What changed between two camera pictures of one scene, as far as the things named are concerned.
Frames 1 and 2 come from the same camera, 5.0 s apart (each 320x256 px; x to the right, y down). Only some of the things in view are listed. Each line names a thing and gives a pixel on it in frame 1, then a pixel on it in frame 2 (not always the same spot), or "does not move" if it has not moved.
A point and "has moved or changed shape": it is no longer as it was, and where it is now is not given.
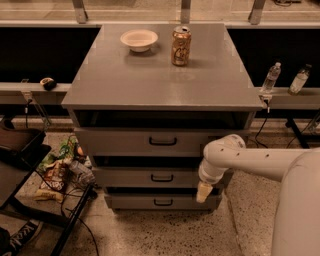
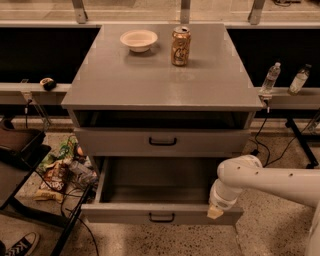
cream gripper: x=207 y=177 → x=220 y=202
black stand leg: x=291 y=124 does not move
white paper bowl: x=139 y=40 does not move
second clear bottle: x=299 y=80 does not move
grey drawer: x=147 y=177 has moved or changed shape
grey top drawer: x=153 y=142 does not move
